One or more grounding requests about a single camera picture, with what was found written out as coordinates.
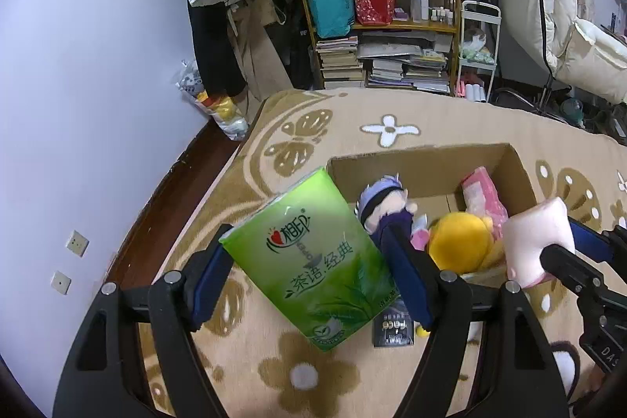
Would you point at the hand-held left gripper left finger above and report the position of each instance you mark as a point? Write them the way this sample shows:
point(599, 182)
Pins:
point(210, 281)

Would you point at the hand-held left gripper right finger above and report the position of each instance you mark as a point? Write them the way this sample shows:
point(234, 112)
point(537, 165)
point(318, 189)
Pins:
point(409, 281)

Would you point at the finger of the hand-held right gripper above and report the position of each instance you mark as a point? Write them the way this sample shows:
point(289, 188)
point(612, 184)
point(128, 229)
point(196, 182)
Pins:
point(592, 241)
point(563, 261)

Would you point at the white and pink soft pack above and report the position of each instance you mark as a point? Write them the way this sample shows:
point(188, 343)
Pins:
point(531, 227)

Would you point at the yellow plush toy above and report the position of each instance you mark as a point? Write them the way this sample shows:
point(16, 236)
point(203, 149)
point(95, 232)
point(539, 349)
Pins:
point(458, 239)

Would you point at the purple-haired plush doll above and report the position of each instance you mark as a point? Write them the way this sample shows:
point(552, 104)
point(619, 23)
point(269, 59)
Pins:
point(382, 202)

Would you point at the green tissue pack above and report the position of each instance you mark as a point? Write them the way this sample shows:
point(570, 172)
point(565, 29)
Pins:
point(313, 261)

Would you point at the long pink tissue pack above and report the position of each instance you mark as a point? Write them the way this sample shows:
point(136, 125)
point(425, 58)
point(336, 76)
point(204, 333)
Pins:
point(485, 195)

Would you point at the cardboard box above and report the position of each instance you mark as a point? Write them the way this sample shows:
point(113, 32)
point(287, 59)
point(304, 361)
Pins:
point(431, 173)

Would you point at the small dark packet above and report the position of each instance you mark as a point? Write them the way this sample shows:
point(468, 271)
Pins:
point(392, 327)

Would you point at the beige printed blanket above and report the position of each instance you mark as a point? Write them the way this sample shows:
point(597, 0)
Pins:
point(441, 124)

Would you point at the plastic bag of toys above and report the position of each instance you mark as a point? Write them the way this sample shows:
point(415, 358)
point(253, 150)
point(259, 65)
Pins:
point(220, 112)

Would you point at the pile of books and papers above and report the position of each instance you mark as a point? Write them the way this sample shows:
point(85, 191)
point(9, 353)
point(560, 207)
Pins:
point(406, 65)

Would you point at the pale green packets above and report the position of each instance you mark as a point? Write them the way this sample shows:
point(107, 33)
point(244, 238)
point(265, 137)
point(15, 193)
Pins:
point(477, 56)

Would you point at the white trolley cart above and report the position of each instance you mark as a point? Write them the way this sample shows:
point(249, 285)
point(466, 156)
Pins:
point(495, 36)

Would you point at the stack of books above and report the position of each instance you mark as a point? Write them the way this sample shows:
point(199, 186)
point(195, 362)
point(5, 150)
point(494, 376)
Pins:
point(338, 63)

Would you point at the black hanging garment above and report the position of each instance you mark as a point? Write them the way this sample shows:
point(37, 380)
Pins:
point(210, 50)

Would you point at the beige hanging garment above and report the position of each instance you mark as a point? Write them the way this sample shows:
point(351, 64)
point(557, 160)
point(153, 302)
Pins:
point(259, 55)

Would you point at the plush cat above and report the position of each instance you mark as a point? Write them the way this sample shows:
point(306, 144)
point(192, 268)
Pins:
point(475, 40)

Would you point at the tall white bottle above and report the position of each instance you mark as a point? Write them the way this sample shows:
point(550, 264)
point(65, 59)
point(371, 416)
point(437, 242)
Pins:
point(416, 1)

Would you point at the teal bag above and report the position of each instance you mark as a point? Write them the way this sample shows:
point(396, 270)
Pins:
point(328, 6)

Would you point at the white wall socket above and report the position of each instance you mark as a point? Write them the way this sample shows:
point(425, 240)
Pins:
point(60, 283)
point(77, 243)

